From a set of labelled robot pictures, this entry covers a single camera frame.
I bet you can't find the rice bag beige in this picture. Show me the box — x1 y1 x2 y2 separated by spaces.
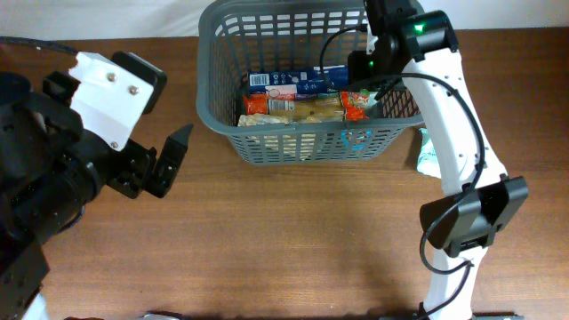
231 114 343 164

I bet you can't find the grey plastic basket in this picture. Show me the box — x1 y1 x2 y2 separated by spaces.
196 1 422 165

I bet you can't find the tissue multipack blue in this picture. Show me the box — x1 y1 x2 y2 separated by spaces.
248 65 349 94

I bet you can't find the small round blue tin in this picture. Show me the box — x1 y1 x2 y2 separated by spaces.
341 130 373 152

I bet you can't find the spaghetti pack red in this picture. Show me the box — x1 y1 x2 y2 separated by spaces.
242 92 367 124

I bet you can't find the green lid jar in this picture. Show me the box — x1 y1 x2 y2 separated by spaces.
349 90 377 109

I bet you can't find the white teal packet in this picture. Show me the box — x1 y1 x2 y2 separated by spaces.
417 128 441 179

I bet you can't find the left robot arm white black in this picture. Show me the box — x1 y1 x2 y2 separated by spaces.
1 72 193 319

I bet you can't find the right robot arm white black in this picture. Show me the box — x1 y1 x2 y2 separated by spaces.
349 1 529 319

